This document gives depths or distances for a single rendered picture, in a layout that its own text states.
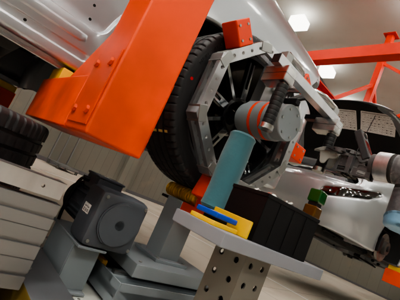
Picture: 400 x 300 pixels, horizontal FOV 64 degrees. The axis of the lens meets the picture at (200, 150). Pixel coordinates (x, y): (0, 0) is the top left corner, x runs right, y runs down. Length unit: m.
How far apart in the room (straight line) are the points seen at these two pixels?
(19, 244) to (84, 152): 6.56
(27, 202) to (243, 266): 0.52
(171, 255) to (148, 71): 0.74
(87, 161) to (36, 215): 6.63
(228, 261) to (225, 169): 0.31
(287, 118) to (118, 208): 0.62
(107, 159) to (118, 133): 6.90
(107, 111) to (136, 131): 0.09
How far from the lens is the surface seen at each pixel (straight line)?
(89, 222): 1.03
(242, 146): 1.02
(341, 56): 5.34
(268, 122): 0.94
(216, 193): 0.99
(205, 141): 1.07
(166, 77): 0.87
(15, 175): 0.84
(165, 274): 1.20
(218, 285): 0.81
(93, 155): 7.51
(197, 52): 1.15
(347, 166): 1.14
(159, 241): 1.29
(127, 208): 1.04
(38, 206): 0.87
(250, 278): 0.81
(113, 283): 1.11
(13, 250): 0.90
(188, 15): 0.93
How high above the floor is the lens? 0.48
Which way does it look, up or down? 9 degrees up
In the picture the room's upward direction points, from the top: 24 degrees clockwise
